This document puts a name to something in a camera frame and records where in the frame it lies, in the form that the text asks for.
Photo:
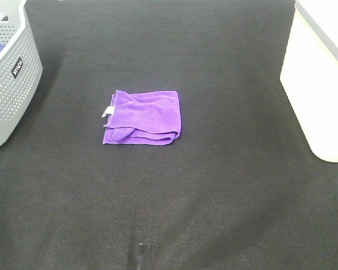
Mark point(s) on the white plastic bin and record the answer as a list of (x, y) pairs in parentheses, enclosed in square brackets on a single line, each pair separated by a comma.
[(309, 74)]

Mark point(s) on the grey perforated plastic basket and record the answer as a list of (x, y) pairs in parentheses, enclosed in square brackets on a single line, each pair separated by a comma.
[(20, 66)]

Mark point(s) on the purple microfiber towel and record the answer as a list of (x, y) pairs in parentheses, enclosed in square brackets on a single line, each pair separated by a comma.
[(152, 118)]

